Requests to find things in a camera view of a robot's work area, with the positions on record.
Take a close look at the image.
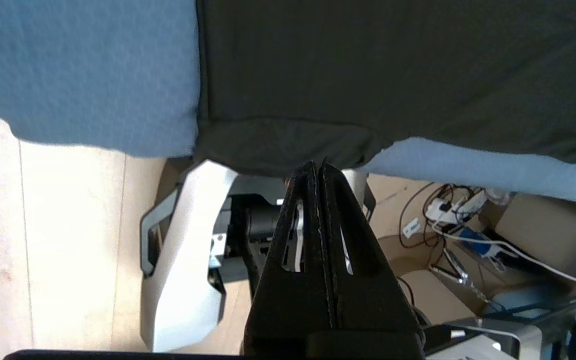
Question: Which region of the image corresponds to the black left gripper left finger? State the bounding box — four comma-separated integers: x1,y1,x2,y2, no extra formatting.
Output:
243,161,336,357

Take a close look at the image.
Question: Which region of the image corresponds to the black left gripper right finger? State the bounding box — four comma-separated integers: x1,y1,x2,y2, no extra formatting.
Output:
319,163,422,332

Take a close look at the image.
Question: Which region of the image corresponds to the black t-shirt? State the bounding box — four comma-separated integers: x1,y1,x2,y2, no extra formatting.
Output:
193,0,576,177

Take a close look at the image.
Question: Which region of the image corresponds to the white grey robot base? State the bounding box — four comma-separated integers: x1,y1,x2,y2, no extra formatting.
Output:
139,160,370,353

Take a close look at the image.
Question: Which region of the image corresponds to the tan cardboard box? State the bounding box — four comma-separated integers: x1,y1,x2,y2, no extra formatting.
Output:
398,270,484,326
493,194,576,296

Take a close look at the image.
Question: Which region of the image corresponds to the blue power adapter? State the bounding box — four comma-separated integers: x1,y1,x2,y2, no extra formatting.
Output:
457,227,506,261

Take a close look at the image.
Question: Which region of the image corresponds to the white cable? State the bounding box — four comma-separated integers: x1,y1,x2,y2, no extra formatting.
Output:
430,222,576,289

